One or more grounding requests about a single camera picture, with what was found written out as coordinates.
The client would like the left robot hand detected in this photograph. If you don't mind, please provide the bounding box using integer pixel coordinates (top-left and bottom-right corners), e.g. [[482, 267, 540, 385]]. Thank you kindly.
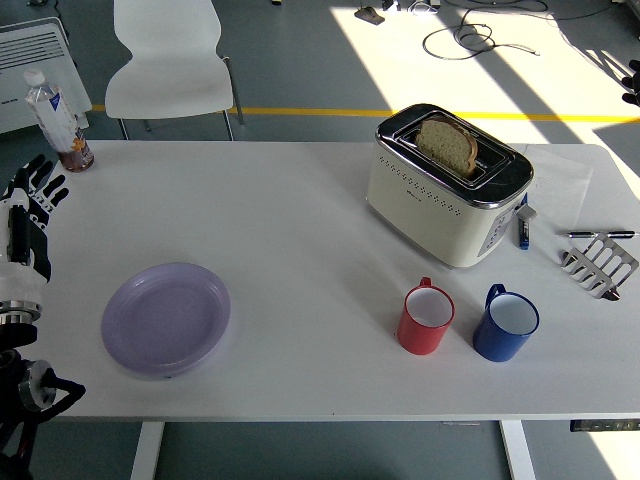
[[0, 153, 70, 304]]

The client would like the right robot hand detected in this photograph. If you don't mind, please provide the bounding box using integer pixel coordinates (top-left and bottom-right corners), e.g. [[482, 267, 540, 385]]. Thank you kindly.
[[621, 59, 640, 106]]

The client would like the purple round plate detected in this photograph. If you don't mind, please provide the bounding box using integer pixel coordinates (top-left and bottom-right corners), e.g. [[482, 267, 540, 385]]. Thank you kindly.
[[100, 262, 232, 379]]

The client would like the brown bread slice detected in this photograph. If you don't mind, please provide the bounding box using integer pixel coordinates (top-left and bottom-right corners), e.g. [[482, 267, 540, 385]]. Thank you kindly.
[[415, 117, 480, 176]]

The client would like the white paper sheet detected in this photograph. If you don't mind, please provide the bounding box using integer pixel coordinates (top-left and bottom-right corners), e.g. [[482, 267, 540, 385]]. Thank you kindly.
[[519, 144, 595, 227]]

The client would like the black ballpoint pen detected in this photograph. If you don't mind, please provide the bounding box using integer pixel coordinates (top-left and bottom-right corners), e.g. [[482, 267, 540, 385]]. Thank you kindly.
[[558, 229, 637, 238]]

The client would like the silver metal toast rack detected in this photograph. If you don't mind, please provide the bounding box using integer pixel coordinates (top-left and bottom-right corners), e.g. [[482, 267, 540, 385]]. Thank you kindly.
[[558, 235, 640, 301]]

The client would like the clear plastic drink bottle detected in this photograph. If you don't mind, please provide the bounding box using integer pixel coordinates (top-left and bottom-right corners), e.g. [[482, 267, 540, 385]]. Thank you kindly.
[[23, 68, 96, 174]]

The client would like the blue marker pen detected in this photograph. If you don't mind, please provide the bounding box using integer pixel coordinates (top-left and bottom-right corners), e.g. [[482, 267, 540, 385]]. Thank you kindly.
[[516, 193, 539, 251]]

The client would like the white table leg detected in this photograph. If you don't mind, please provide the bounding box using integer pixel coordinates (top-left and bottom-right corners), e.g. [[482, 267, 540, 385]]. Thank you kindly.
[[499, 420, 537, 480], [130, 422, 166, 480]]

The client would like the white panel heater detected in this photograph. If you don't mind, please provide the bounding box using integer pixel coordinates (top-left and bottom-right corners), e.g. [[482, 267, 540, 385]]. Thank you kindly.
[[0, 16, 94, 135]]

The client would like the cream and chrome toaster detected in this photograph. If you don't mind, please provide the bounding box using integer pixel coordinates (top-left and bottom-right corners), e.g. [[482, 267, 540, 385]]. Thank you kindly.
[[365, 103, 535, 270]]

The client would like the white plastic chair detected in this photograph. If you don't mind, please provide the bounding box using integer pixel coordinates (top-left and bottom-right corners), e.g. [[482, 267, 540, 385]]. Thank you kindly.
[[104, 0, 246, 142]]

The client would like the blue enamel mug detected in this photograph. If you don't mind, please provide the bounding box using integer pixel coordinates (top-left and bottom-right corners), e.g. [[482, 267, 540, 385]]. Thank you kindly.
[[472, 283, 541, 363]]

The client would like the red enamel mug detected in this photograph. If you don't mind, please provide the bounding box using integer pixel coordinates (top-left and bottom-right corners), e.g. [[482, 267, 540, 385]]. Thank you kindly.
[[397, 277, 457, 357]]

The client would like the black table control panel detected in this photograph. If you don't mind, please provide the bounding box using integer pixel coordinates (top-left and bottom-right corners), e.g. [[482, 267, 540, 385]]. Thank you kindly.
[[569, 418, 640, 434]]

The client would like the black floor cable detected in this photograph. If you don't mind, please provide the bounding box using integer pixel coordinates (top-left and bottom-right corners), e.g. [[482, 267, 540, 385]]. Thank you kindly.
[[422, 7, 541, 61]]

